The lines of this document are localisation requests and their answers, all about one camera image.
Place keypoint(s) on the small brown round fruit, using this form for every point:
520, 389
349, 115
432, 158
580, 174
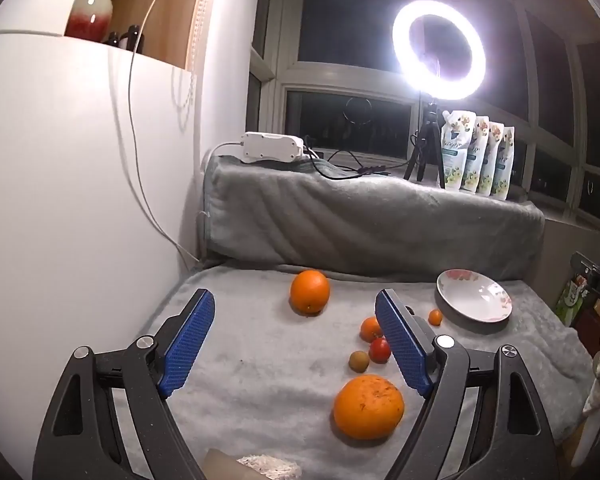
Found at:
358, 361

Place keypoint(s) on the red and white vase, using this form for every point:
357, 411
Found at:
90, 15

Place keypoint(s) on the red tomato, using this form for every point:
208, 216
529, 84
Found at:
379, 351

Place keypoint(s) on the tan cardboard piece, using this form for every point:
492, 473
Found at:
220, 467

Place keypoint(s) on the large orange with stem mark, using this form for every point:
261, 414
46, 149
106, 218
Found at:
309, 291

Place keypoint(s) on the green package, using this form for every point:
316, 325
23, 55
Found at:
570, 302

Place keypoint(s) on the dark bottles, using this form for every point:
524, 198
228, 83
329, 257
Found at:
127, 37

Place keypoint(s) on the small tangerine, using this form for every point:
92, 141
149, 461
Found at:
370, 329

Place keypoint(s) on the white fuzzy pad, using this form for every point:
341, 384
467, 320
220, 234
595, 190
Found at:
272, 465

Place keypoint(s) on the large speckled orange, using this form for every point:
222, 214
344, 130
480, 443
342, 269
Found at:
369, 407

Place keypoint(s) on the white power strip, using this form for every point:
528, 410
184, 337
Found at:
270, 147

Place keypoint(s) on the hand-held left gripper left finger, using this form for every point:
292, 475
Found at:
190, 340

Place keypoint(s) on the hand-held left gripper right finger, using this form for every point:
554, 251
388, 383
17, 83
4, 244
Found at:
397, 340

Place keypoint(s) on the small kumquat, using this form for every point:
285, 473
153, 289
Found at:
435, 316

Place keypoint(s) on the white floral plate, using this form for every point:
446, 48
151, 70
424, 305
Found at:
472, 300

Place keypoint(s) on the grey fleece blanket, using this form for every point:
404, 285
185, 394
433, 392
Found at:
340, 220

